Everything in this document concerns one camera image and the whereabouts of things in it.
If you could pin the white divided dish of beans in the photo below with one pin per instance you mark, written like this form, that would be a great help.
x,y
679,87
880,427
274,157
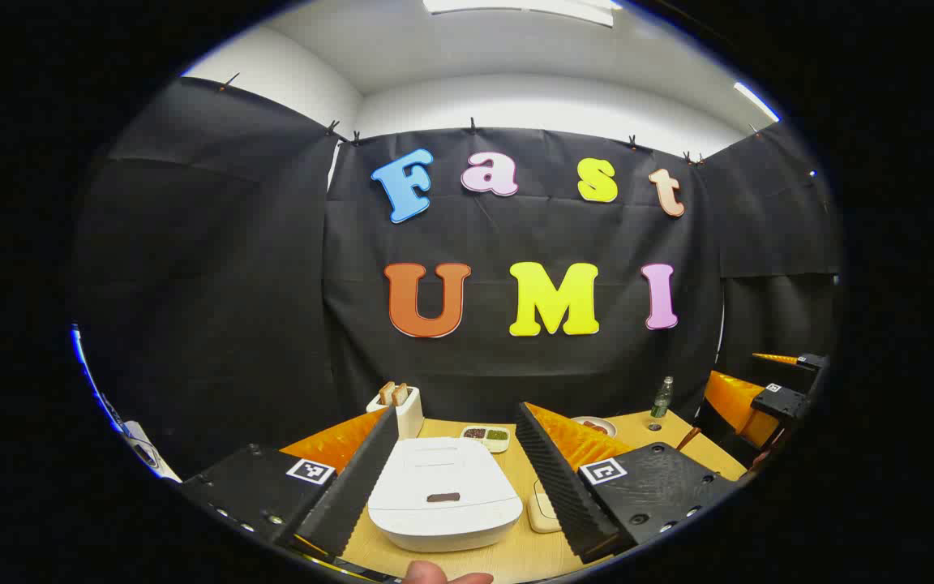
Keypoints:
x,y
485,438

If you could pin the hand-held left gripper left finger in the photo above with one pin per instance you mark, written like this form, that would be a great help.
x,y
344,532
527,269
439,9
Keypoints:
x,y
353,487

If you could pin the white toaster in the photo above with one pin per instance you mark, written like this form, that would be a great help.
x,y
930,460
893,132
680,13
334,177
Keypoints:
x,y
410,422

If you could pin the brown wooden spoon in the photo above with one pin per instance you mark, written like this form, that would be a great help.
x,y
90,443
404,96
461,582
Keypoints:
x,y
687,439

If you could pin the white side table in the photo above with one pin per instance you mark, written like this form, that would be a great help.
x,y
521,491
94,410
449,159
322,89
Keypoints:
x,y
151,454

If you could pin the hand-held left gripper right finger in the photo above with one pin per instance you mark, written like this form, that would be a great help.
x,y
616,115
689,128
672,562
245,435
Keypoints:
x,y
552,478

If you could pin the white round plate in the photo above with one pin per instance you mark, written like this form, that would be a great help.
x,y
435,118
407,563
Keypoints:
x,y
606,423

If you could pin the toast slice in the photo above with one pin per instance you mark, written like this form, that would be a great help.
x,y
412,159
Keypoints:
x,y
387,393
400,395

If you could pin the brown meat piece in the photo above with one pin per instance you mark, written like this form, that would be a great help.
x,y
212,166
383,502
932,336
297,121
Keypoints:
x,y
595,427

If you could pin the clear container of rice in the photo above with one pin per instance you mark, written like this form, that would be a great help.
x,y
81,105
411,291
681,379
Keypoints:
x,y
542,511

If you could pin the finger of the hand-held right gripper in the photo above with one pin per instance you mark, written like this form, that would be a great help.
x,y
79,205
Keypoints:
x,y
730,401
809,362

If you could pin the white rice cooker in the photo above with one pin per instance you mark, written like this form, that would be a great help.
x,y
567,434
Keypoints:
x,y
443,470

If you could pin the black backdrop cloth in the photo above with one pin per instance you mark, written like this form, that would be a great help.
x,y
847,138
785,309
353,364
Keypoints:
x,y
232,284

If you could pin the rectangular ceiling light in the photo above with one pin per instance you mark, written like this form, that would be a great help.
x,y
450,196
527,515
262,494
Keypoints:
x,y
516,6

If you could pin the clear bottle green label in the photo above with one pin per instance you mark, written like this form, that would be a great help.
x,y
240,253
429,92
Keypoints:
x,y
661,401

